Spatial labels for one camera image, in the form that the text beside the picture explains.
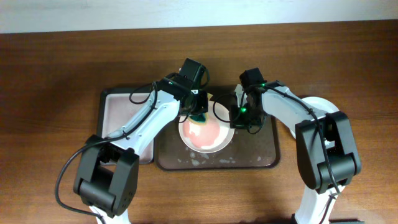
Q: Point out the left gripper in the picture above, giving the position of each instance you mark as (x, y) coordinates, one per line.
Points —
(203, 106)

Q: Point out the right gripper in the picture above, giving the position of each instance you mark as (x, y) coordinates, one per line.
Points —
(236, 122)

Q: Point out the green and yellow sponge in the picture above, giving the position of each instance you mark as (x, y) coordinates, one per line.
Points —
(198, 119)

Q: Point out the pale pink plate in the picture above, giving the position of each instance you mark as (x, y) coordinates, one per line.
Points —
(206, 138)

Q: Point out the cream white plate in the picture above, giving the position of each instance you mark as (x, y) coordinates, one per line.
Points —
(320, 107)

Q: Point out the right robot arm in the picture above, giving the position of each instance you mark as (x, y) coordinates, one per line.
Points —
(327, 156)

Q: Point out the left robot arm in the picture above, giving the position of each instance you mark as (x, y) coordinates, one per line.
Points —
(107, 174)

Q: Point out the small black sponge tray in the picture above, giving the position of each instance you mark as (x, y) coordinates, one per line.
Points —
(115, 109)

